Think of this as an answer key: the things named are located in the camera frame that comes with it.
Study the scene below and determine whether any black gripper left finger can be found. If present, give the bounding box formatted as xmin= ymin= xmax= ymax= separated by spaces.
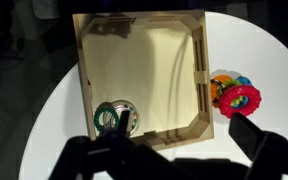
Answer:
xmin=49 ymin=109 xmax=198 ymax=180

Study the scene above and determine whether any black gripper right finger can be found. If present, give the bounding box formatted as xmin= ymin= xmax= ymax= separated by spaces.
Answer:
xmin=228 ymin=112 xmax=288 ymax=180

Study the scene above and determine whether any dark green toothed ring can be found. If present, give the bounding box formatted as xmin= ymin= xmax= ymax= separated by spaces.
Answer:
xmin=93 ymin=101 xmax=121 ymax=133

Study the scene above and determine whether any light wooden box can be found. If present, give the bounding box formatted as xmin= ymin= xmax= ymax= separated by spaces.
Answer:
xmin=72 ymin=9 xmax=215 ymax=151

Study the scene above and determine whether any red ribbed ring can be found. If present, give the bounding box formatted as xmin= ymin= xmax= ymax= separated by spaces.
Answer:
xmin=218 ymin=84 xmax=263 ymax=119

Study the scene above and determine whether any blue dotted ring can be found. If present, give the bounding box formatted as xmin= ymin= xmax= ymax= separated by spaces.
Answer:
xmin=235 ymin=76 xmax=253 ymax=87

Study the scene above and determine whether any light green ring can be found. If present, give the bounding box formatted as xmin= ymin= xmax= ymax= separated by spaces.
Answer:
xmin=220 ymin=78 xmax=242 ymax=94

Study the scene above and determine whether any orange ring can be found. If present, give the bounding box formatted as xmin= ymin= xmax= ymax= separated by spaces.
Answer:
xmin=210 ymin=74 xmax=233 ymax=109

